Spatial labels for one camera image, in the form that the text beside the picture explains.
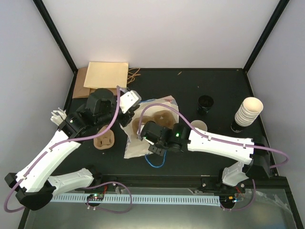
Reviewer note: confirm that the white wrapped stirrers bundle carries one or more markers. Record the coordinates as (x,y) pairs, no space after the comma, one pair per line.
(58,116)

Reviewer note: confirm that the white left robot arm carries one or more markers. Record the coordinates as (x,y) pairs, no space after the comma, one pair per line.
(35,186)

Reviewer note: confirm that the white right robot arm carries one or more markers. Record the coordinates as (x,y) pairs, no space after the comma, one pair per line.
(252,161)

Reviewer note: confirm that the white paper coffee cup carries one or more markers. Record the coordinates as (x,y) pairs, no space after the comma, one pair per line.
(199,124)

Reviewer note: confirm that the light blue slotted cable duct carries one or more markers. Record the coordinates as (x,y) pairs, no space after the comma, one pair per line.
(140,199)

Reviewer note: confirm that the stack of black lids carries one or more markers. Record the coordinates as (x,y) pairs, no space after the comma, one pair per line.
(204,104)

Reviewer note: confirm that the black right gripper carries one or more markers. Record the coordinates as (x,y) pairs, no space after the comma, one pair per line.
(160,151)

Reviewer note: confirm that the blue checkered paper bag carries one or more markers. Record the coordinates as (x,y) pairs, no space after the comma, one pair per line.
(137,145)

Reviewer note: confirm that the brown pulp cup carrier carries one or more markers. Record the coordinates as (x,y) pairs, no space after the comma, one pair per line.
(104,141)
(162,118)

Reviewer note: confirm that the light tan paper bag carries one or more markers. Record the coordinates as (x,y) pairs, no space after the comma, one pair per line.
(106,75)

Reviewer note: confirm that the black corner frame post left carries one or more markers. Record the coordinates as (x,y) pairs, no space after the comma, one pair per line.
(55,33)

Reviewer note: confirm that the black corner frame post right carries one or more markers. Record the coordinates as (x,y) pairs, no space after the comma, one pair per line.
(281,6)

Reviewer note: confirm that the brown kraft paper bag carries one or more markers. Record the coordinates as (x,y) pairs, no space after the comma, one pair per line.
(79,90)

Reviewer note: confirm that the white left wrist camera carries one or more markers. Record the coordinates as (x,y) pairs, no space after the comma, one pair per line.
(128,100)

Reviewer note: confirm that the small electronics board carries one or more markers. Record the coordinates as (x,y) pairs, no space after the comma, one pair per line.
(95,197)

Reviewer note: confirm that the black corner frame post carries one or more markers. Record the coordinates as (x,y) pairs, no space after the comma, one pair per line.
(55,33)
(281,6)

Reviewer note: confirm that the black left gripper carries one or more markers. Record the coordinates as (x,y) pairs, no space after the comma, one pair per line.
(124,122)

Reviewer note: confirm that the stack of white paper cups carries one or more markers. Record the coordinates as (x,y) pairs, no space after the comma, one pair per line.
(248,111)

